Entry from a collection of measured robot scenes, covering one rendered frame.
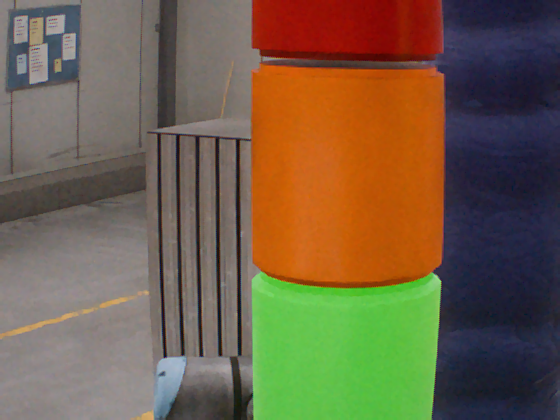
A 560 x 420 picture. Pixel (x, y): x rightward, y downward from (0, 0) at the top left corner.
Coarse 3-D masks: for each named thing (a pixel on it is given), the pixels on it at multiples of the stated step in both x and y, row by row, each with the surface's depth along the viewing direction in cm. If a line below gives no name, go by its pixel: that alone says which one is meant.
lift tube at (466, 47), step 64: (448, 0) 137; (512, 0) 133; (448, 64) 138; (512, 64) 134; (448, 128) 141; (512, 128) 136; (448, 192) 143; (512, 192) 138; (448, 256) 143; (512, 256) 138; (448, 320) 145; (512, 320) 141; (448, 384) 145; (512, 384) 142
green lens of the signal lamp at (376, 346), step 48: (288, 288) 29; (336, 288) 29; (384, 288) 29; (432, 288) 30; (288, 336) 29; (336, 336) 29; (384, 336) 29; (432, 336) 30; (288, 384) 29; (336, 384) 29; (384, 384) 29; (432, 384) 31
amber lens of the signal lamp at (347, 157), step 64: (320, 64) 29; (384, 64) 30; (256, 128) 29; (320, 128) 28; (384, 128) 28; (256, 192) 30; (320, 192) 28; (384, 192) 28; (256, 256) 30; (320, 256) 28; (384, 256) 28
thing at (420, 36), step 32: (256, 0) 29; (288, 0) 28; (320, 0) 27; (352, 0) 27; (384, 0) 27; (416, 0) 28; (256, 32) 29; (288, 32) 28; (320, 32) 27; (352, 32) 27; (384, 32) 27; (416, 32) 28
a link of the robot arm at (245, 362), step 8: (240, 360) 195; (248, 360) 195; (240, 368) 193; (248, 368) 193; (240, 376) 192; (248, 376) 192; (248, 384) 192; (248, 392) 191; (248, 400) 190; (248, 408) 189; (248, 416) 190
